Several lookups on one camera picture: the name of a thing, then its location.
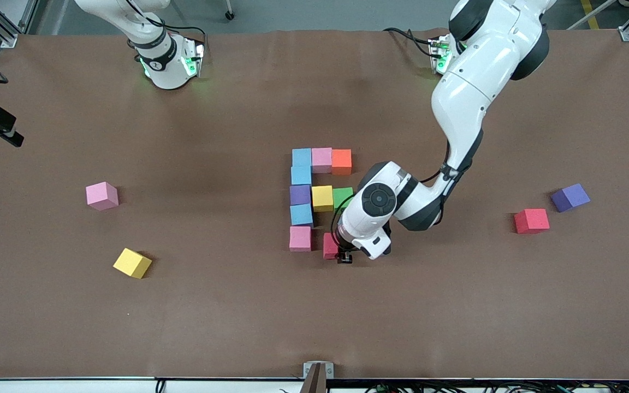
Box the orange foam cube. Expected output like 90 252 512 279
331 149 353 176

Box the white table edge rail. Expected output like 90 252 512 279
0 377 629 393

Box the green foam cube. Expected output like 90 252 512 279
333 187 355 211

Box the purple foam cube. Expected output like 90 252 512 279
290 184 312 207
550 183 591 213

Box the brown table cover sheet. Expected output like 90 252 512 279
0 28 629 380

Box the red foam cube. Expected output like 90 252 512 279
323 233 343 260
513 209 550 235

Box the pink foam cube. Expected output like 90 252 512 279
86 182 120 212
312 147 333 174
289 225 312 253

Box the yellow foam cube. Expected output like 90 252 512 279
312 186 334 213
112 248 153 280

